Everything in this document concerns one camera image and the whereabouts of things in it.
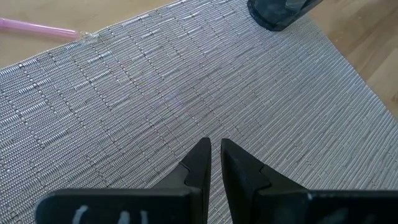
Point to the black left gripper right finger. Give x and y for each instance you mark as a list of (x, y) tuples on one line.
[(242, 180)]

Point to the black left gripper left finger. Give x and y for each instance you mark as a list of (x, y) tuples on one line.
[(192, 174)]

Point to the blue faceted plastic tumbler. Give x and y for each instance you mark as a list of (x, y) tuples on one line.
[(276, 12)]

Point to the grey woven placemat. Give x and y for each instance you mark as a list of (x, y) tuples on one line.
[(186, 93)]

